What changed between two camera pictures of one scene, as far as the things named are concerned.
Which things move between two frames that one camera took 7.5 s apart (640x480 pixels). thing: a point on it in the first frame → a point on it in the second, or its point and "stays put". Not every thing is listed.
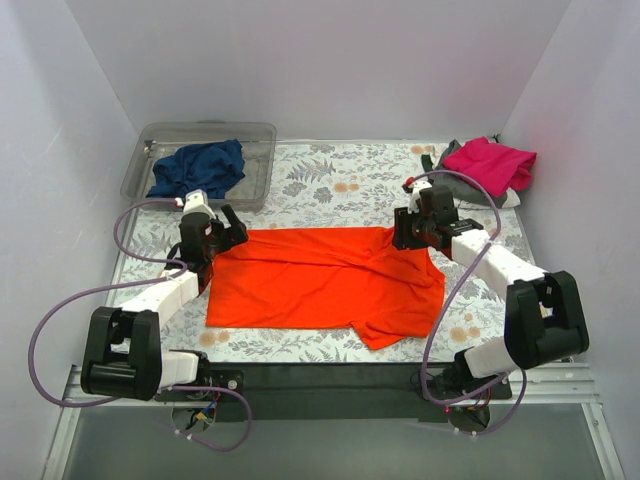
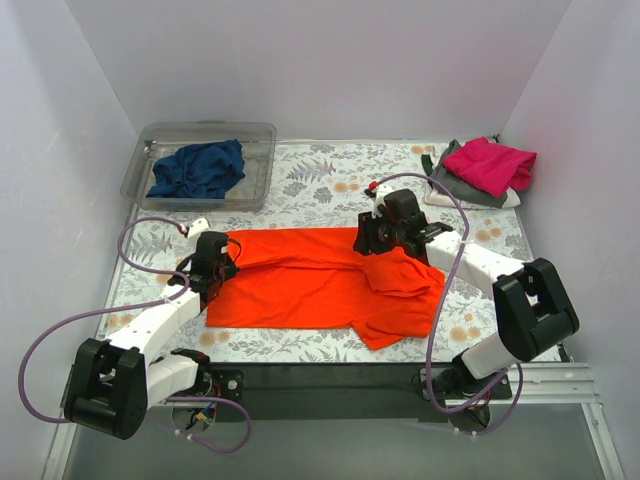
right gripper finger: x=403 y=223 → x=370 y=237
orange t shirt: x=358 y=279 stays put
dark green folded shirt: x=427 y=162 stays put
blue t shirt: x=208 y=166 stays put
